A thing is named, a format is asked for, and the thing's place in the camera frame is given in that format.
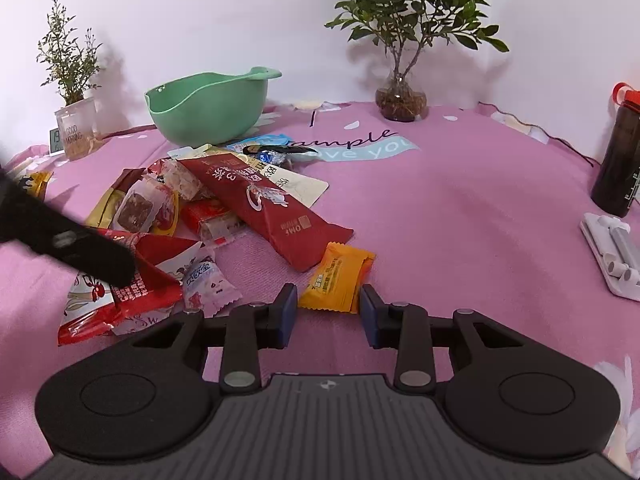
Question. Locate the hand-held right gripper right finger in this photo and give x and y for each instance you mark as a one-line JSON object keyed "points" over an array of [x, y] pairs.
{"points": [[367, 317]]}

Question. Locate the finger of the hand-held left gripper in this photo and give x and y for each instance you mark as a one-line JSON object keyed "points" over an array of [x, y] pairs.
{"points": [[75, 245]]}

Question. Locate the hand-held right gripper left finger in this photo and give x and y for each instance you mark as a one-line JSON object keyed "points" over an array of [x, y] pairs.
{"points": [[289, 317]]}

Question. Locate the orange candy packet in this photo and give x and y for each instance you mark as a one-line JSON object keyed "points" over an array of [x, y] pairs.
{"points": [[337, 275]]}

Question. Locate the clear-wrapped brown cake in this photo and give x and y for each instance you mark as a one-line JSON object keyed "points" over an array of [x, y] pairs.
{"points": [[135, 210]]}

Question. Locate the red white snack packet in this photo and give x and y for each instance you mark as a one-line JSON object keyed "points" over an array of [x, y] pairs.
{"points": [[155, 265]]}

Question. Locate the long dark red packet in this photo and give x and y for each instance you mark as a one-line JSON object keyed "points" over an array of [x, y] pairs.
{"points": [[270, 215]]}

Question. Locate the green plastic bowl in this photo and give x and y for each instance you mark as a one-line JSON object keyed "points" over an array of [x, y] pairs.
{"points": [[210, 110]]}

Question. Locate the yellow red flat packet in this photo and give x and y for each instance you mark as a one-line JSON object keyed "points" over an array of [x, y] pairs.
{"points": [[102, 205]]}

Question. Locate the yellow chip bag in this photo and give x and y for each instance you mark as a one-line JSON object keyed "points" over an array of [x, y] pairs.
{"points": [[37, 182]]}

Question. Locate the small white pink candy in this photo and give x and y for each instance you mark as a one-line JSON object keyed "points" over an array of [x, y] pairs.
{"points": [[205, 282]]}

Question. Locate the white digital clock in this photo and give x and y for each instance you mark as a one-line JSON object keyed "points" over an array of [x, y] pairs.
{"points": [[56, 141]]}

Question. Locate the small plant in clear cup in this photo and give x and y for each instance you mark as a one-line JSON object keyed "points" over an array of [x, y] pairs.
{"points": [[75, 130]]}

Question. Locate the clear nougat packet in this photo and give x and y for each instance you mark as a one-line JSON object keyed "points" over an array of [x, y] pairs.
{"points": [[180, 177]]}

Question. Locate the red clear-window packet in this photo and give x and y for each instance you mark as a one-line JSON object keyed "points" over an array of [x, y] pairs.
{"points": [[210, 220]]}

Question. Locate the cream sachet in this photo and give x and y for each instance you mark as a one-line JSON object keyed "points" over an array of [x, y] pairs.
{"points": [[300, 187], [190, 151]]}

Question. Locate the pink printed tablecloth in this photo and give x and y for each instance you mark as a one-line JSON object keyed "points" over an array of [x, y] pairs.
{"points": [[450, 210]]}

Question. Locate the black wrapped candy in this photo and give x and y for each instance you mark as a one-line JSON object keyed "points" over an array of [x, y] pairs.
{"points": [[280, 150]]}

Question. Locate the light blue packet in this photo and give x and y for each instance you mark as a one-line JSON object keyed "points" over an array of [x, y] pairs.
{"points": [[265, 141]]}

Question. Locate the leafy plant in glass vase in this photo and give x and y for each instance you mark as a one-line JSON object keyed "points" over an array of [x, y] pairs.
{"points": [[400, 102]]}

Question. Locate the silver wrapper at edge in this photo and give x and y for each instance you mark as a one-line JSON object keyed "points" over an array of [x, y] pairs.
{"points": [[600, 240]]}

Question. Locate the dark bottle with red cap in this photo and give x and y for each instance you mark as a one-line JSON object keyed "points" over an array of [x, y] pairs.
{"points": [[617, 160]]}

